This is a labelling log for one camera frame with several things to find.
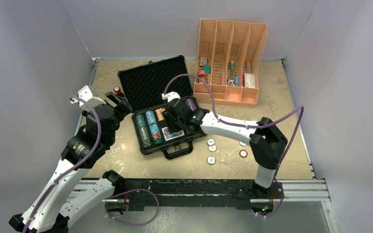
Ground red white poker chip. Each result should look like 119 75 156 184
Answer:
239 150 248 158

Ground white red box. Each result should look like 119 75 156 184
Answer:
242 73 256 88

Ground red playing card deck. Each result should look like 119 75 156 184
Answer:
155 107 165 121

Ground pink tape roll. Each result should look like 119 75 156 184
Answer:
198 70 206 80

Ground purple chip row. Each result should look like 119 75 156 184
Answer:
186 99 197 111

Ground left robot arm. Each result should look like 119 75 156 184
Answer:
9 86 132 233

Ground blue red green chip row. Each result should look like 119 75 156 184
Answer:
149 124 163 145

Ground orange desk organizer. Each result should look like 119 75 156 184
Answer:
193 19 268 107

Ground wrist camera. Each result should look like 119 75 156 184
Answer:
161 91 181 102
69 85 106 112

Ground blue playing card deck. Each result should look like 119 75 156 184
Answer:
162 127 185 141

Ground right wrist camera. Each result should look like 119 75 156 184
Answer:
161 91 181 102

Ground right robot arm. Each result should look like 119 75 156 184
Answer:
164 99 288 198

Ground white blue 10 chip stack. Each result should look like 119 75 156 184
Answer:
145 111 157 126

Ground black poker case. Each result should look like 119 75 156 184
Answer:
118 55 203 160

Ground red black small bottle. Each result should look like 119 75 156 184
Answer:
113 86 121 95

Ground dark green 50 chip stack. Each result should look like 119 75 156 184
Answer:
136 114 148 129

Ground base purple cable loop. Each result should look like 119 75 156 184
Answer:
104 186 161 226

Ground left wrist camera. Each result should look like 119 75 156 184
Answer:
69 85 106 112

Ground black aluminium base frame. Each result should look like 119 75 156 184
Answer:
46 172 330 213

